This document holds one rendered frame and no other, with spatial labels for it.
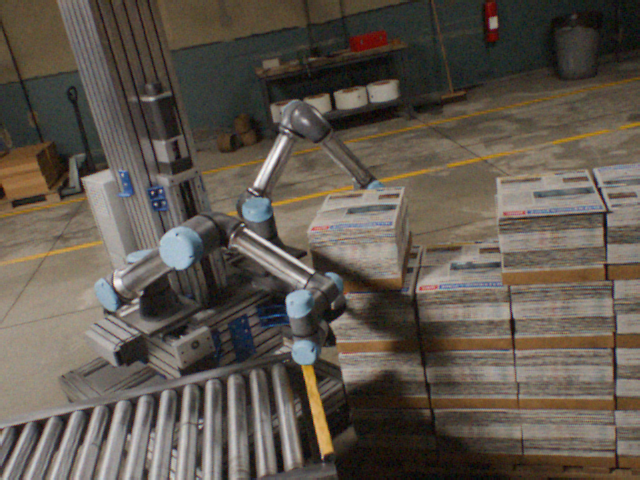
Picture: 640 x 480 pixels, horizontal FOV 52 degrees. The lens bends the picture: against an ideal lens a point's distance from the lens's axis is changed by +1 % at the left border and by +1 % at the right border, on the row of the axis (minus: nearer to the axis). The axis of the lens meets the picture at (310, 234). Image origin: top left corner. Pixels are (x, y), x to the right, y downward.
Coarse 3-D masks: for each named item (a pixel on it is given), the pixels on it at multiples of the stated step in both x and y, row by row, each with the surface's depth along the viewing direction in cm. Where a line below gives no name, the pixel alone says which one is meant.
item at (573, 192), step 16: (512, 176) 218; (528, 176) 215; (544, 176) 212; (560, 176) 210; (576, 176) 207; (512, 192) 204; (528, 192) 202; (544, 192) 199; (560, 192) 197; (576, 192) 195; (592, 192) 192; (512, 208) 192; (528, 208) 190; (544, 208) 188; (560, 208) 186; (576, 208) 184; (592, 208) 182
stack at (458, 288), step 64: (448, 256) 225; (384, 320) 213; (448, 320) 207; (512, 320) 223; (576, 320) 197; (384, 384) 223; (448, 384) 217; (512, 384) 211; (576, 384) 205; (384, 448) 235; (448, 448) 227; (512, 448) 221; (576, 448) 215
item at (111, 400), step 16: (288, 352) 192; (224, 368) 190; (240, 368) 188; (288, 368) 189; (160, 384) 189; (176, 384) 187; (224, 384) 188; (272, 384) 190; (304, 384) 191; (96, 400) 187; (112, 400) 185; (224, 400) 189; (16, 416) 187; (32, 416) 186; (48, 416) 184; (64, 416) 184; (112, 416) 186; (0, 432) 183; (64, 432) 186; (128, 432) 189
